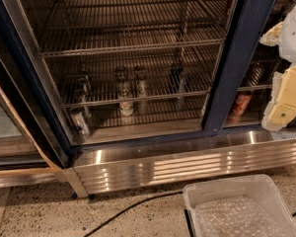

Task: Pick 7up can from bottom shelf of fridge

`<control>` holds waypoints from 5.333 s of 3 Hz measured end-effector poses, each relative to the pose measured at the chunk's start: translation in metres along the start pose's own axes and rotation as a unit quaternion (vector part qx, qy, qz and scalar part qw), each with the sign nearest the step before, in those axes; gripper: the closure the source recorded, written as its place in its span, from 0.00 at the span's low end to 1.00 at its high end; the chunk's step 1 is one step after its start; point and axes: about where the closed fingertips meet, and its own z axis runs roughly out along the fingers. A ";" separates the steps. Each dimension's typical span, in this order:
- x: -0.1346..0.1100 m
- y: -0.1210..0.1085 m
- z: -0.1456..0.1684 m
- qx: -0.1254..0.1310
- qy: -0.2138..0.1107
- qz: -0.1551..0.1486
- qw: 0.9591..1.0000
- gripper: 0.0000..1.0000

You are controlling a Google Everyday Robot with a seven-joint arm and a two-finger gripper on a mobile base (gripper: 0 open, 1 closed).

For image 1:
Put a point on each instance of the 7up can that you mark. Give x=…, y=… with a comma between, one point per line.
x=124, y=96

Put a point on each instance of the red can right compartment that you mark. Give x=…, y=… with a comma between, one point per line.
x=239, y=105

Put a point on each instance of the right compartment wire shelf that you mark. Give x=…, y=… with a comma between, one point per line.
x=265, y=62

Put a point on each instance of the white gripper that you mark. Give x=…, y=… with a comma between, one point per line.
x=282, y=107

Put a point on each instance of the silver can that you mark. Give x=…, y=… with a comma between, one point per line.
x=79, y=121
x=141, y=81

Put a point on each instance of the clear plastic bin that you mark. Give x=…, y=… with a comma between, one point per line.
x=261, y=188

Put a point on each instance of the dark can centre rear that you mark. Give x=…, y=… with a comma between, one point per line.
x=121, y=74

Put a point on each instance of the upper wire shelf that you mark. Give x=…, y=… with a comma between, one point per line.
x=87, y=27

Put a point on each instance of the open glass fridge door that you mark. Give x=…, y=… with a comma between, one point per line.
x=33, y=143

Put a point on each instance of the dark can left rear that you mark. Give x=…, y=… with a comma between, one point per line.
x=83, y=90

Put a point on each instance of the bubble wrap sheet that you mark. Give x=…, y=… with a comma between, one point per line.
x=235, y=217

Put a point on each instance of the silver can centre rear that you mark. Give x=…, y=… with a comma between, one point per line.
x=141, y=81

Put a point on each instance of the silver can left bottom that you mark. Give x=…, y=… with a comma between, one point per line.
x=79, y=121

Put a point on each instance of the dark blue can right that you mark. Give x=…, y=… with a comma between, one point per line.
x=178, y=80

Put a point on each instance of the lower wire shelf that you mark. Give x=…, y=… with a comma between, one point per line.
x=198, y=67

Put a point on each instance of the dark blue fridge pillar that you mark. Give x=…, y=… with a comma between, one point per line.
x=248, y=21

